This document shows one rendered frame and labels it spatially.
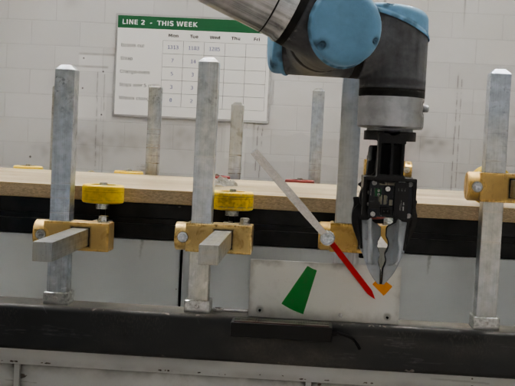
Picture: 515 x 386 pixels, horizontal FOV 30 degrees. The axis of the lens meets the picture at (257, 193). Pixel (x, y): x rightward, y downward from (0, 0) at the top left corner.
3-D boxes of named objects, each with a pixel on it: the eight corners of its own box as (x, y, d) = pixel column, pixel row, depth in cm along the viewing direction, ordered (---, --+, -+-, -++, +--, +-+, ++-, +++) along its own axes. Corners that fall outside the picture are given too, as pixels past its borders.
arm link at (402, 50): (349, 7, 134) (417, 12, 136) (344, 96, 135) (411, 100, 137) (369, -2, 125) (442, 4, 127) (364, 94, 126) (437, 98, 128)
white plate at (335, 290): (398, 325, 165) (401, 267, 165) (247, 316, 167) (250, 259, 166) (398, 324, 166) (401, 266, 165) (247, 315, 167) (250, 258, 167)
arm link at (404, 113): (356, 97, 136) (425, 100, 136) (355, 132, 136) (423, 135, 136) (360, 94, 127) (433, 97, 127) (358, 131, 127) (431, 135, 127)
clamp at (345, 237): (396, 255, 165) (398, 226, 165) (317, 251, 166) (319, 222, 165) (393, 252, 171) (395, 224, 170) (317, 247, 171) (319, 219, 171)
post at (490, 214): (494, 348, 166) (512, 69, 163) (473, 347, 166) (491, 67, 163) (490, 344, 169) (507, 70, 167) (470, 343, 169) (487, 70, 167)
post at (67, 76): (63, 338, 170) (74, 64, 167) (44, 336, 170) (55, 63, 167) (69, 333, 173) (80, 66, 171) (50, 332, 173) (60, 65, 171)
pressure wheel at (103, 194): (130, 243, 185) (132, 183, 185) (96, 244, 180) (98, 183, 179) (105, 238, 191) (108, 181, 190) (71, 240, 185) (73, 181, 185)
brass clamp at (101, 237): (106, 253, 167) (108, 224, 167) (30, 248, 168) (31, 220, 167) (114, 249, 173) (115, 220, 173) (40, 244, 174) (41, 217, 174)
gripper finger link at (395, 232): (382, 289, 129) (387, 220, 129) (379, 282, 135) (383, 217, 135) (406, 290, 129) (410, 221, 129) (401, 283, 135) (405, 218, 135)
